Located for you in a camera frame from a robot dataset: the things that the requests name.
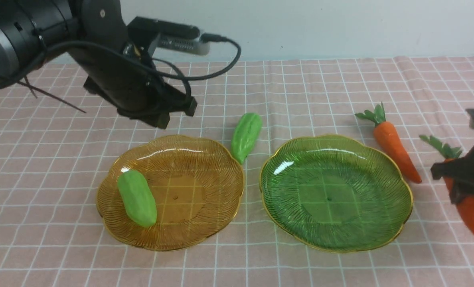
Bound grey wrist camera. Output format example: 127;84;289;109
127;16;210;56

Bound black camera cable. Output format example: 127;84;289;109
0;34;242;116

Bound orange toy carrot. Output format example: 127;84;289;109
419;135;474;235
354;103;423;184

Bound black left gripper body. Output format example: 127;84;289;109
69;30;197;129

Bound green toy bitter gourd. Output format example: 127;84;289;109
230;112;263;165

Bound pink checked tablecloth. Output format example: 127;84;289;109
0;57;474;287

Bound amber ribbed glass plate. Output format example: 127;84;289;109
95;135;245;252

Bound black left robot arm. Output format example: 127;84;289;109
0;0;198;129

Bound green ribbed glass plate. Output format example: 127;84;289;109
259;134;413;253

